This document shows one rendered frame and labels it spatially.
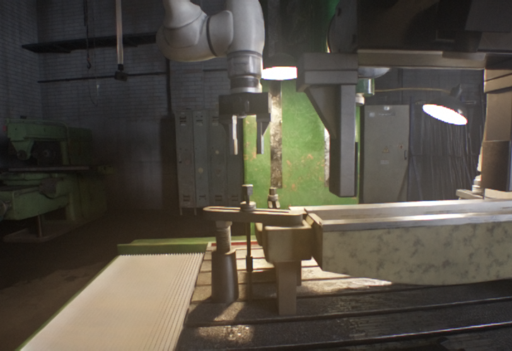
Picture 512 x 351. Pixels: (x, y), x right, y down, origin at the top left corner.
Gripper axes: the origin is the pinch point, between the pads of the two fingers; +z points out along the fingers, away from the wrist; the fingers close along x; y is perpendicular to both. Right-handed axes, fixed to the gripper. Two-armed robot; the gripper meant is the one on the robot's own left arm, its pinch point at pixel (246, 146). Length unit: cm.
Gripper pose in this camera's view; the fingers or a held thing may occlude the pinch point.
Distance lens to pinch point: 73.5
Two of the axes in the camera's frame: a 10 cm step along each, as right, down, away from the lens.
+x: 9.7, 0.0, -2.2
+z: 0.2, 9.9, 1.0
